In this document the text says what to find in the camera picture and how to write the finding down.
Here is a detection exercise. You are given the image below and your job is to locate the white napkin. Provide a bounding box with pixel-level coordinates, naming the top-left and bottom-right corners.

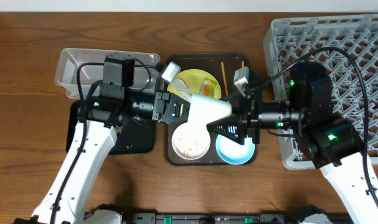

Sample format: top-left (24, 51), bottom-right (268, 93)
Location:
top-left (172, 79), bottom-right (192, 102)

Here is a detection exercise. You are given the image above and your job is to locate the light blue bowl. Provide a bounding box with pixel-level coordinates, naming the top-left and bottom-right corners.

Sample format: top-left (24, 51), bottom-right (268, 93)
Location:
top-left (215, 135), bottom-right (256, 165)

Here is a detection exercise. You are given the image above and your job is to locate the white cup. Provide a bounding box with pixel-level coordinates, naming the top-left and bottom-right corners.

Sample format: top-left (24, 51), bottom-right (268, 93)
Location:
top-left (187, 93), bottom-right (232, 129)

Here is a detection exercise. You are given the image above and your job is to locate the white bowl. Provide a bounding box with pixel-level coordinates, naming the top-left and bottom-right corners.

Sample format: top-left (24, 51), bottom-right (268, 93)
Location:
top-left (171, 123), bottom-right (211, 160)

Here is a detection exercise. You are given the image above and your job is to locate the yellow round plate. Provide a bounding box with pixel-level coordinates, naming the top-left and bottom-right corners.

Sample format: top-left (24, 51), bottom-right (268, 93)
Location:
top-left (167, 69), bottom-right (222, 99)

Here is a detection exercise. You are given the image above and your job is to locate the green snack wrapper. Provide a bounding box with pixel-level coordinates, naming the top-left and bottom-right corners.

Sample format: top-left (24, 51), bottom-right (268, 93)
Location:
top-left (200, 78), bottom-right (217, 97)

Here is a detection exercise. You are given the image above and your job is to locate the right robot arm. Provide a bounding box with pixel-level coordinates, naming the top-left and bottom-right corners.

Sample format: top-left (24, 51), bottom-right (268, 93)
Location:
top-left (207, 62), bottom-right (378, 223)

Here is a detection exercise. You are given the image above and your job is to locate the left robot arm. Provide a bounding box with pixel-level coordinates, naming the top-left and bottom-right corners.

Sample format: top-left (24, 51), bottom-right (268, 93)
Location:
top-left (14, 54), bottom-right (190, 223)

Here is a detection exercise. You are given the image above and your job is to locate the black waste bin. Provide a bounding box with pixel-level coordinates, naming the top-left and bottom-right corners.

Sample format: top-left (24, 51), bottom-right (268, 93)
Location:
top-left (65, 100), bottom-right (154, 155)

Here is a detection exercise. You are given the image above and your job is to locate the grey dishwasher rack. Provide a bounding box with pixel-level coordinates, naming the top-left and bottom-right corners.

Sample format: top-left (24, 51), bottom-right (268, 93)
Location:
top-left (263, 14), bottom-right (378, 166)

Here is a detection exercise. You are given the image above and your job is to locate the brown serving tray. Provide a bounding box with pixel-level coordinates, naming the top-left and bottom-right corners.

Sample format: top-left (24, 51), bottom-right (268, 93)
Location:
top-left (164, 52), bottom-right (250, 166)

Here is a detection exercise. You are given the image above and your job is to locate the clear plastic bin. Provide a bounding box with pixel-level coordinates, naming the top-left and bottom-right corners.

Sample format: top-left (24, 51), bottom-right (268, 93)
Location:
top-left (54, 47), bottom-right (165, 100)

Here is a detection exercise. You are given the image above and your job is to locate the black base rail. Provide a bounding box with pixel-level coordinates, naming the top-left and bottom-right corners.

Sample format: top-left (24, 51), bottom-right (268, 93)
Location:
top-left (123, 212), bottom-right (300, 224)

